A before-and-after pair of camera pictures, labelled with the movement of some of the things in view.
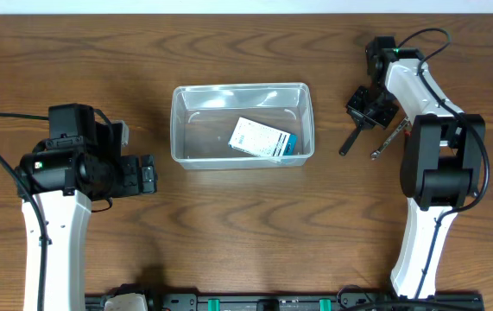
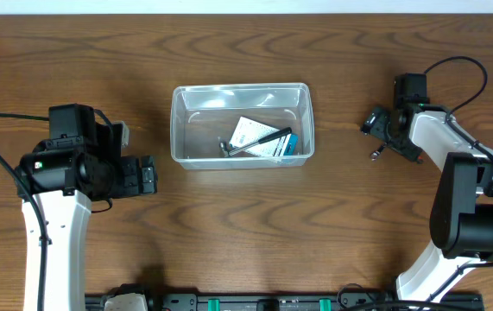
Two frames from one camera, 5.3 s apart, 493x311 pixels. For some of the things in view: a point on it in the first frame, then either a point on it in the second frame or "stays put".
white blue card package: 262,140 stays put
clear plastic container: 242,125 stays put
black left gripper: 129,184 stays put
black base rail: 300,302 stays put
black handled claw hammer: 358,127 → 226,151
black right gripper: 353,108 → 374,123
